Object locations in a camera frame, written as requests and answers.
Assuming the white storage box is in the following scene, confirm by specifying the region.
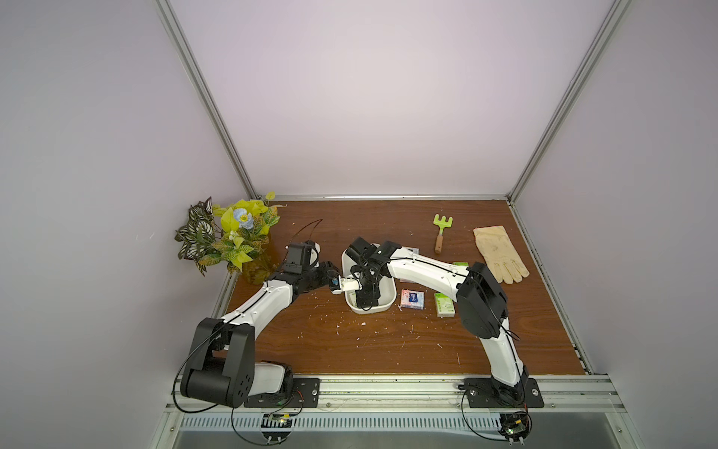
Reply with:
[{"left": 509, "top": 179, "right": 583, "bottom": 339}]
[{"left": 341, "top": 250, "right": 398, "bottom": 315}]

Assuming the left circuit board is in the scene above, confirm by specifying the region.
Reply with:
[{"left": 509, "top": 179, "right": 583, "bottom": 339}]
[{"left": 260, "top": 413, "right": 295, "bottom": 445}]

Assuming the right circuit board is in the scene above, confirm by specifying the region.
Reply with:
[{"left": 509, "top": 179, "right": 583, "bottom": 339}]
[{"left": 498, "top": 411, "right": 533, "bottom": 445}]

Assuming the aluminium front rail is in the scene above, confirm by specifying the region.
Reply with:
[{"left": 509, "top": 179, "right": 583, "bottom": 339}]
[{"left": 163, "top": 374, "right": 626, "bottom": 415}]

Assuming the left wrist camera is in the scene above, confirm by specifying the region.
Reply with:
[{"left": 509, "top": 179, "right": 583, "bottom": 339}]
[{"left": 306, "top": 241, "right": 321, "bottom": 267}]

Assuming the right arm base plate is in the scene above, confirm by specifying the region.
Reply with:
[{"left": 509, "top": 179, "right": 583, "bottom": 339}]
[{"left": 458, "top": 377, "right": 545, "bottom": 409}]

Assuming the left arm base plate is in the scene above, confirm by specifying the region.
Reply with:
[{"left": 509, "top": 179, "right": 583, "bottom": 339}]
[{"left": 244, "top": 377, "right": 321, "bottom": 409}]

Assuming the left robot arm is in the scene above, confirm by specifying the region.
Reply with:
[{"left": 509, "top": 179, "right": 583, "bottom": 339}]
[{"left": 178, "top": 241, "right": 336, "bottom": 408}]

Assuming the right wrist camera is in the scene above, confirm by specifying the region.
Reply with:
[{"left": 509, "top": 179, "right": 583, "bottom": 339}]
[{"left": 328, "top": 276, "right": 362, "bottom": 295}]

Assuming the circuit board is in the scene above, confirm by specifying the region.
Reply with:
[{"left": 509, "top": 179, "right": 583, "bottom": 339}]
[
  {"left": 498, "top": 411, "right": 533, "bottom": 445},
  {"left": 260, "top": 413, "right": 295, "bottom": 445}
]

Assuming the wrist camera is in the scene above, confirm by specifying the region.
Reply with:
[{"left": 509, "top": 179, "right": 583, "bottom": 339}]
[
  {"left": 328, "top": 276, "right": 362, "bottom": 295},
  {"left": 306, "top": 241, "right": 321, "bottom": 267}
]

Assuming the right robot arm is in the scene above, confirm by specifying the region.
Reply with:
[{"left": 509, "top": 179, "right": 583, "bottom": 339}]
[{"left": 344, "top": 238, "right": 528, "bottom": 407}]

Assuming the artificial plant in vase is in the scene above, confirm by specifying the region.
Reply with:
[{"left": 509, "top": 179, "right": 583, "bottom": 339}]
[{"left": 174, "top": 192, "right": 280, "bottom": 284}]

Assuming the green toy rake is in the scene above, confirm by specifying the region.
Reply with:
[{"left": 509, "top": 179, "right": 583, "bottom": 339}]
[{"left": 433, "top": 213, "right": 454, "bottom": 254}]

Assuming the beige work glove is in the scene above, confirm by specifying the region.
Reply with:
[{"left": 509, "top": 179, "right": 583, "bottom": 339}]
[{"left": 473, "top": 226, "right": 530, "bottom": 284}]

